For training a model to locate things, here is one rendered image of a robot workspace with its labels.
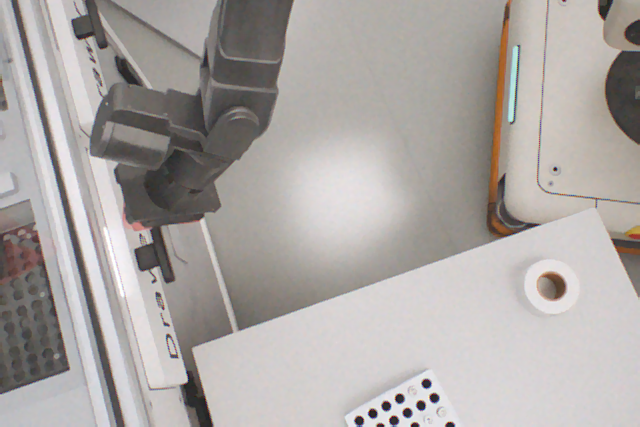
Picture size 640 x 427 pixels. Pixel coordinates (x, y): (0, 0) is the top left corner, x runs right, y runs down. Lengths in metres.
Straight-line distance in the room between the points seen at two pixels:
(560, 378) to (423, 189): 0.89
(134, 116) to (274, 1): 0.16
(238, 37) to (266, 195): 1.22
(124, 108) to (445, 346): 0.53
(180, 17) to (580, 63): 1.03
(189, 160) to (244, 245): 1.11
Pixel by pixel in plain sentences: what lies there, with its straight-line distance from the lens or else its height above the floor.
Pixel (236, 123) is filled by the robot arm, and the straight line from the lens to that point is 0.58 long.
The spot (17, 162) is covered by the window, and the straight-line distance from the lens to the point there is 0.69.
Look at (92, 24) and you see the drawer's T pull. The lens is 0.94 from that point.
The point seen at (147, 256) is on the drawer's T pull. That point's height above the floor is 0.91.
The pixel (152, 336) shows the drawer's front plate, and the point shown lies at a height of 0.93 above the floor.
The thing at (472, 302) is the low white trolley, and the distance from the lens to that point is 0.94.
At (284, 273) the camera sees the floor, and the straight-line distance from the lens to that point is 1.71.
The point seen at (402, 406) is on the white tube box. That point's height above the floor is 0.80.
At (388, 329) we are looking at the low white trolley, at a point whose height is 0.76.
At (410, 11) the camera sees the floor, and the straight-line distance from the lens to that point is 1.94.
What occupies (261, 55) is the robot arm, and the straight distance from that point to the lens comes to 0.56.
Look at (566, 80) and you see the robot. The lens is 1.60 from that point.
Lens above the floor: 1.68
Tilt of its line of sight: 75 degrees down
